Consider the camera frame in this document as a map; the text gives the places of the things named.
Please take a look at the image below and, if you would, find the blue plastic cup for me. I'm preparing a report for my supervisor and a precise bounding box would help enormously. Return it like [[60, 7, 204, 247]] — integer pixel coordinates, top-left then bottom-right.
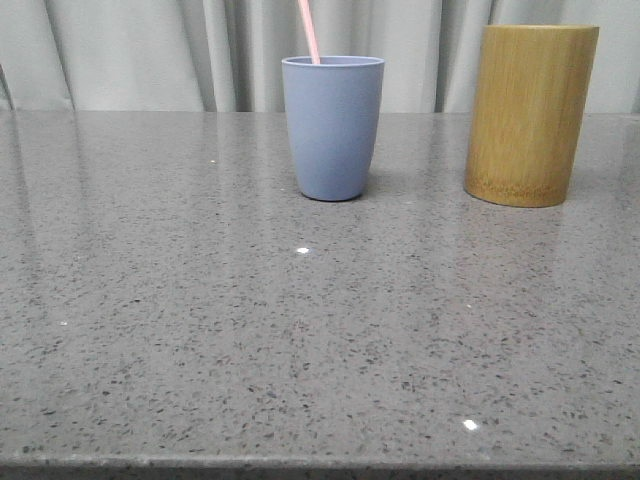
[[281, 56, 385, 202]]

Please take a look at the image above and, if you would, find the pink chopstick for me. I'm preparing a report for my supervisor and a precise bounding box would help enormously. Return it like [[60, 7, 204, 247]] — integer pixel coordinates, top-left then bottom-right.
[[298, 0, 321, 65]]

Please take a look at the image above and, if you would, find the grey curtain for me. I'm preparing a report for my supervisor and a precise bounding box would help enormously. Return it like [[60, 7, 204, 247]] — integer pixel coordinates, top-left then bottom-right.
[[1, 1, 639, 113]]

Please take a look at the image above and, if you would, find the bamboo cylinder holder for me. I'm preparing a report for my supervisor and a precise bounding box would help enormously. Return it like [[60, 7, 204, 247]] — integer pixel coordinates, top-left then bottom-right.
[[464, 25, 599, 208]]

